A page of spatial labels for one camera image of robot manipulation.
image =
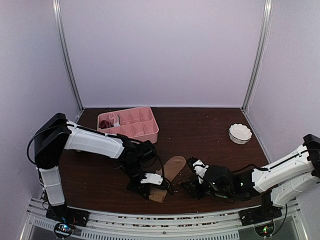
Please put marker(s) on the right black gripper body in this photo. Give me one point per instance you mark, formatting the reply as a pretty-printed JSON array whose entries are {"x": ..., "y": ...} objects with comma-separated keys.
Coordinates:
[{"x": 195, "y": 189}]

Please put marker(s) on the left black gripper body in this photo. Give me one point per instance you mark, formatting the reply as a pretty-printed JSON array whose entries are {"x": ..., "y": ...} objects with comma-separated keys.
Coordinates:
[{"x": 141, "y": 188}]

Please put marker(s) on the tan ribbed sock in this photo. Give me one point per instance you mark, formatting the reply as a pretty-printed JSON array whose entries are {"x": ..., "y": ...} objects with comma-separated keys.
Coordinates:
[{"x": 171, "y": 169}]

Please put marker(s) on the pink patterned sock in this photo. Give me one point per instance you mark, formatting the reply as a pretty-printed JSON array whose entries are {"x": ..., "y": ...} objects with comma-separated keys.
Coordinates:
[{"x": 114, "y": 120}]

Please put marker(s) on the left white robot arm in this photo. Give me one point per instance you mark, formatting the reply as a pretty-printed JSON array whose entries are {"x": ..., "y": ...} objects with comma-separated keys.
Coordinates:
[{"x": 59, "y": 134}]

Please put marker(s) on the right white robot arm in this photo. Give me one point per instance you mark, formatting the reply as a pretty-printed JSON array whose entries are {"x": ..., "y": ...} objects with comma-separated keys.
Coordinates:
[{"x": 279, "y": 181}]

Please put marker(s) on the pink divided organizer tray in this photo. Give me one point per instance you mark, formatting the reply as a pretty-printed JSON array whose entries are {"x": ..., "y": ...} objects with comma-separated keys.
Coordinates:
[{"x": 137, "y": 123}]

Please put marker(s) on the dark red rolled sock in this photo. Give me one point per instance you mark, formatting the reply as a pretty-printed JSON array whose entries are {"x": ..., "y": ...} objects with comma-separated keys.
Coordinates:
[{"x": 104, "y": 124}]

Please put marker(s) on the white scalloped bowl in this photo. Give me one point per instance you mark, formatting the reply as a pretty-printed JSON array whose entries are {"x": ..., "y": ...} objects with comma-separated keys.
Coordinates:
[{"x": 239, "y": 134}]

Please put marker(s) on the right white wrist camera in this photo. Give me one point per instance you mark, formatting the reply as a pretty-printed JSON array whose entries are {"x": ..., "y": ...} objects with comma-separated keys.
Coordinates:
[{"x": 197, "y": 167}]

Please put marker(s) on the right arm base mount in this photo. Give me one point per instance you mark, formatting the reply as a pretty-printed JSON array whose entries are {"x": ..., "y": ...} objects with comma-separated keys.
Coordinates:
[{"x": 262, "y": 219}]

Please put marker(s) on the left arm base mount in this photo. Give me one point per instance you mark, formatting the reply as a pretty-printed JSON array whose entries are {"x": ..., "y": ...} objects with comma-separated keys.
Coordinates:
[{"x": 68, "y": 223}]

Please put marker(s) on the left aluminium frame post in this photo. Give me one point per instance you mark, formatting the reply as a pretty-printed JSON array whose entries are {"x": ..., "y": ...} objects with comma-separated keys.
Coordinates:
[{"x": 65, "y": 53}]

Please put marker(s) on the aluminium frame post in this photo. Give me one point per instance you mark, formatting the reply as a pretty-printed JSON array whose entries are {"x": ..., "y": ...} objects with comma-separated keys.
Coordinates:
[
  {"x": 261, "y": 46},
  {"x": 65, "y": 53}
]

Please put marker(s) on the right aluminium frame post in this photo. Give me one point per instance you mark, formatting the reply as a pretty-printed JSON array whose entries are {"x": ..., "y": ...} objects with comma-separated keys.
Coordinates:
[{"x": 261, "y": 46}]

